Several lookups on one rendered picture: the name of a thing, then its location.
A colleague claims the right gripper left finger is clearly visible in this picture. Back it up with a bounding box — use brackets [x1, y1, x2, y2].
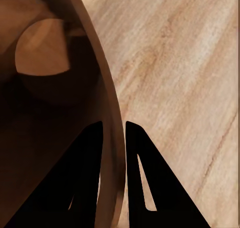
[4, 121, 104, 228]

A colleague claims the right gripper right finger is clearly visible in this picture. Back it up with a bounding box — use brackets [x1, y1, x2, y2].
[125, 121, 211, 228]

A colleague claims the trash can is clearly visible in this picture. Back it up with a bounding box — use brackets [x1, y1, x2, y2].
[0, 0, 127, 228]

